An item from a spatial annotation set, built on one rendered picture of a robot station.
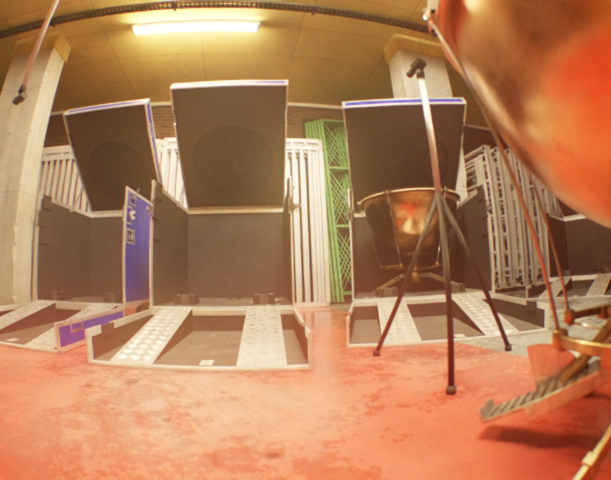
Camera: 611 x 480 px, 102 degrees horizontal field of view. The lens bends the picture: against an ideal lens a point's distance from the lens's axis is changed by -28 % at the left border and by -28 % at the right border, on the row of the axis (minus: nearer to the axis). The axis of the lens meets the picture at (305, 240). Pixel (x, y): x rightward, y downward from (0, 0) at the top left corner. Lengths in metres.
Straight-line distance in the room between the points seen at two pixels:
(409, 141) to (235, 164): 1.53
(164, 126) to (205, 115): 3.14
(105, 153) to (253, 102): 1.39
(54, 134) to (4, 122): 2.27
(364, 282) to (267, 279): 0.98
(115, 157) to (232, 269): 1.45
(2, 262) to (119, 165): 1.68
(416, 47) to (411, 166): 1.85
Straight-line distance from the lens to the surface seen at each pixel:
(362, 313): 2.38
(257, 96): 2.63
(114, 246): 3.34
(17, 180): 4.02
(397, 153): 3.17
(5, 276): 3.94
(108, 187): 3.37
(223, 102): 2.66
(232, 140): 2.83
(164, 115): 5.91
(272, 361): 1.30
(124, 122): 2.96
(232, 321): 2.02
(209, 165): 2.96
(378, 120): 2.93
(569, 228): 5.35
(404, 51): 4.45
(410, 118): 2.95
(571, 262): 5.33
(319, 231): 4.09
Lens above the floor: 0.33
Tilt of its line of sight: 6 degrees up
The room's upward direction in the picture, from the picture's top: 2 degrees counter-clockwise
